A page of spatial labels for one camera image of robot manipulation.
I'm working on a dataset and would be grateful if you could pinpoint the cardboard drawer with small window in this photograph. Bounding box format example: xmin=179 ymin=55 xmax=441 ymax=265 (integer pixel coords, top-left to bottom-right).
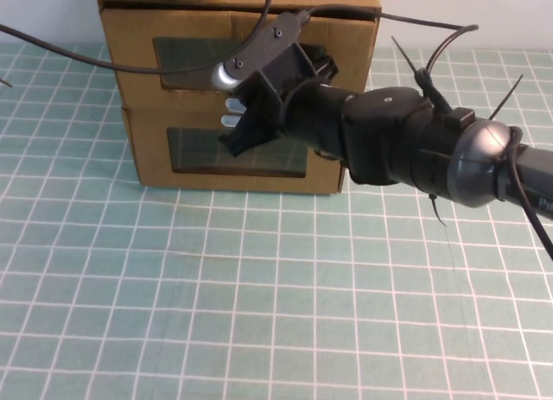
xmin=124 ymin=108 xmax=343 ymax=194

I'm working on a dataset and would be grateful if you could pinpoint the black oblong right wrist camera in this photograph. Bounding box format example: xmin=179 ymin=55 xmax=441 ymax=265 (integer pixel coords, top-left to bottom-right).
xmin=211 ymin=11 xmax=310 ymax=92

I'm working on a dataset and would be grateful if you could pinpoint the black cable tie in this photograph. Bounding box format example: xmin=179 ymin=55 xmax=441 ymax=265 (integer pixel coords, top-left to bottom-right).
xmin=426 ymin=192 xmax=448 ymax=231
xmin=390 ymin=35 xmax=434 ymax=95
xmin=491 ymin=73 xmax=524 ymax=121

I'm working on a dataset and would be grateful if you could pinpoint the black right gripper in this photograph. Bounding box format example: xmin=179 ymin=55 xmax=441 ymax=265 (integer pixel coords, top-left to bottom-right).
xmin=218 ymin=43 xmax=339 ymax=160

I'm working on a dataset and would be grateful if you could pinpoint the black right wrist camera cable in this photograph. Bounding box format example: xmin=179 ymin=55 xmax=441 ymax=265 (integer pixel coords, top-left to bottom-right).
xmin=297 ymin=10 xmax=553 ymax=263

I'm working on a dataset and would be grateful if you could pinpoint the green white-grid tablecloth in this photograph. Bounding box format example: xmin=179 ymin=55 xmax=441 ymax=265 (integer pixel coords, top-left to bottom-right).
xmin=0 ymin=39 xmax=553 ymax=400

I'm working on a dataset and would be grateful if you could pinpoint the lower cardboard drawer with window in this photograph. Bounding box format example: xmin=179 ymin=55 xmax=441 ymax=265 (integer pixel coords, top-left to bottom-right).
xmin=120 ymin=105 xmax=347 ymax=197

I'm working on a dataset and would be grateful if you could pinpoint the cardboard drawer with wide window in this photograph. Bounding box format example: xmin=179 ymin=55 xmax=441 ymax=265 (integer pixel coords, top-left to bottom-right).
xmin=101 ymin=9 xmax=380 ymax=106

